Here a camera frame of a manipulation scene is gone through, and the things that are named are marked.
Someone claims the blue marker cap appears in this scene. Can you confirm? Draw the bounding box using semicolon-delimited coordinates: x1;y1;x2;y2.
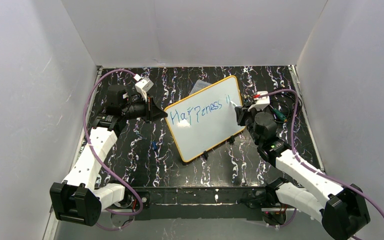
151;141;158;151

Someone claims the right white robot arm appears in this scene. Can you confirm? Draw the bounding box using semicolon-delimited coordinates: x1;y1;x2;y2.
234;104;371;240

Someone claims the coiled black cable bundle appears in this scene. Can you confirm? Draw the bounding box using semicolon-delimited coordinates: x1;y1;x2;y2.
268;89;304;125

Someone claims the clear plastic compartment box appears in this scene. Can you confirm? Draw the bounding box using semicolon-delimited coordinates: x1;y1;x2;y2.
190;80;211;94

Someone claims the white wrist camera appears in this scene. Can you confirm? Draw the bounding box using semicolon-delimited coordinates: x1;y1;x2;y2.
248;91;270;112
134;75;154;102

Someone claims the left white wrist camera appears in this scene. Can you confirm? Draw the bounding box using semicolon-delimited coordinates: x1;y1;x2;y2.
134;75;154;102

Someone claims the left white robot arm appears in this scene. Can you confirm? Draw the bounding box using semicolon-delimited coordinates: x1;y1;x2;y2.
49;83;167;226

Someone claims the yellow framed whiteboard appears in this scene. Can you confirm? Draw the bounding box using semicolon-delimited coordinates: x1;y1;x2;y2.
164;75;244;163

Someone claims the aluminium frame rail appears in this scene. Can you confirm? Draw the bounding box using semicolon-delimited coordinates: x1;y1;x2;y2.
47;188;299;215

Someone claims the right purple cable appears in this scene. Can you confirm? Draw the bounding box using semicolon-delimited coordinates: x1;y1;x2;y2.
253;88;384;240

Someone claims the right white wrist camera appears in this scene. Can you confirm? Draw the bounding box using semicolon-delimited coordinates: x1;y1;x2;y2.
248;91;270;112

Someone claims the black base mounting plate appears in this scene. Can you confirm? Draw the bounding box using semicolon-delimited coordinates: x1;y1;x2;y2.
134;186;282;221

